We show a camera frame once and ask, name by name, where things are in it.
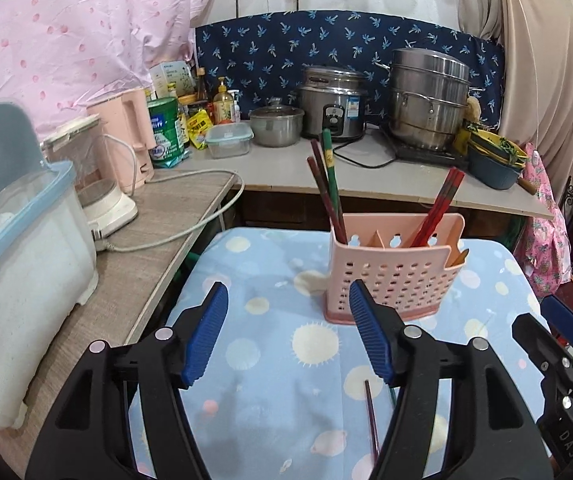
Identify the white green carton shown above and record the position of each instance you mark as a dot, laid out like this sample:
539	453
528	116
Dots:
169	77

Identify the large steel steamer pot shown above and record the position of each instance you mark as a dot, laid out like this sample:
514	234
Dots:
426	105

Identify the yellow snack packet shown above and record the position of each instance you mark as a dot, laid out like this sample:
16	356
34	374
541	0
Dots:
199	130

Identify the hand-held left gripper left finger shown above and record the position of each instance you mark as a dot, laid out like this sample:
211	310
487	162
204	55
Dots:
206	335

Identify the dark brown chopstick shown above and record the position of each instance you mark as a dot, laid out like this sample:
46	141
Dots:
324	195

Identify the clear food container blue lid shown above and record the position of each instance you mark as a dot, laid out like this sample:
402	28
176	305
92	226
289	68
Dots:
229	142

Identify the tan loofah sponge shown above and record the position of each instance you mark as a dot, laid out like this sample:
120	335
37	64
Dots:
473	110

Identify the green chopstick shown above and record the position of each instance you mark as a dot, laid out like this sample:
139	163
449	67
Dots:
392	396
334	185

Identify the black induction cooker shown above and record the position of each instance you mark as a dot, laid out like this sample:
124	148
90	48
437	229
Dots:
416	156

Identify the pink dotted sheet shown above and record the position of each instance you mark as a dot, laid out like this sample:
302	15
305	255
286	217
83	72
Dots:
91	20

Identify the steel rice cooker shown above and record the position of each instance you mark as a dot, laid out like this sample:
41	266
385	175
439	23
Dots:
331	105

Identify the pink perforated utensil basket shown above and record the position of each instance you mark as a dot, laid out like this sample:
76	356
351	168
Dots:
406	280

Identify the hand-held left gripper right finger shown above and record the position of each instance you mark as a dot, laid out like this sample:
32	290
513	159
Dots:
371	335

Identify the yellow pump bottle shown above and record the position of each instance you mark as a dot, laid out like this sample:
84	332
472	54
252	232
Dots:
223	107

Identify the pink electric kettle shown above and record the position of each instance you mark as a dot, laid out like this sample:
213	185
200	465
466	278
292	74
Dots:
126	135

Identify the dark sauce bottle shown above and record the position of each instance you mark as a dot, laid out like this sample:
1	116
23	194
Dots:
200	90

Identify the green milk powder can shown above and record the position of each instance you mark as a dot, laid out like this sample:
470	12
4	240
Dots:
164	130

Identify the yellow-green basin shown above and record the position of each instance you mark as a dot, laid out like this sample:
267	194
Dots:
486	140

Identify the pink pineapple print garment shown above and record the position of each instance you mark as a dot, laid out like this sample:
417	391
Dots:
546	230

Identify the woodgrain side counter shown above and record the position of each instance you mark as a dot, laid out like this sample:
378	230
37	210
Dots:
166	260

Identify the blue plastic basin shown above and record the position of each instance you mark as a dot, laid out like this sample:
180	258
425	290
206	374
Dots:
491	172

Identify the white blender with clear jar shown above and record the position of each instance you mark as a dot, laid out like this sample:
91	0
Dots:
101	200

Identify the grey back countertop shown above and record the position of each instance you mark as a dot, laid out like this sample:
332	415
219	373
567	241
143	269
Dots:
286	170

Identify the white storage box blue lid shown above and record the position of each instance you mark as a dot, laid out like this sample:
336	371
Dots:
16	285

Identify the navy printed cloth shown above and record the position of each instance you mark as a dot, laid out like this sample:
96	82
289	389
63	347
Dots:
276	50

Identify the blue dotted tablecloth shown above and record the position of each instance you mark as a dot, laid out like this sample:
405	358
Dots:
266	360

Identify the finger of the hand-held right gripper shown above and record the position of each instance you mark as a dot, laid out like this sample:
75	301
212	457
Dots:
569	322
541	350

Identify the maroon chopstick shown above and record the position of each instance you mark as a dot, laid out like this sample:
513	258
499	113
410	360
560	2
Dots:
371	420
320	162
437	210

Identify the small white bottle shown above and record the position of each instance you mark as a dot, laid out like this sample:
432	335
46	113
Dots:
237	107

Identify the small pot with glass lid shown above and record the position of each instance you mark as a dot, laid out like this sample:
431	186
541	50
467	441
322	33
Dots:
276	127

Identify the beige curtain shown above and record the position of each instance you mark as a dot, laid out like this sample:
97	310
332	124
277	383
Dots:
541	60

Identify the red chopstick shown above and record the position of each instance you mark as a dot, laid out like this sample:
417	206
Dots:
448	200
435	200

